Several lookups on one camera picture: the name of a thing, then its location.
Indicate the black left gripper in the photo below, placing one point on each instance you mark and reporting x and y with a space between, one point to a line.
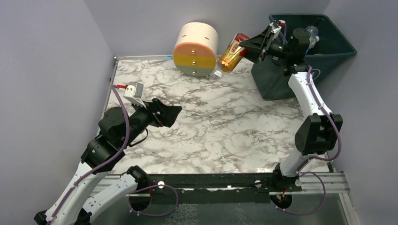
156 112

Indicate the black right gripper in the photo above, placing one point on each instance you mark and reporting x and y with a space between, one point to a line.
265 43

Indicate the red gold label bottle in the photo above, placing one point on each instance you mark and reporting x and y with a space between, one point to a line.
230 57

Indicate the blue cap clear bottle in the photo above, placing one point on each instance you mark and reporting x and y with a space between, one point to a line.
314 38

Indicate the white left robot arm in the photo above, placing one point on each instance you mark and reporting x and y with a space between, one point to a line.
77 205

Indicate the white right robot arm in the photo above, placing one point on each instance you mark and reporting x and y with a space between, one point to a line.
319 131

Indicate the dark green plastic bin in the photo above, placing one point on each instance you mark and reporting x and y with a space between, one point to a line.
331 51

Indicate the cream orange round drawer box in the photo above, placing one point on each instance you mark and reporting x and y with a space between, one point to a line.
195 50

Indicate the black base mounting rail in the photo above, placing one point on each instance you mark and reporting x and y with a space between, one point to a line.
168 189

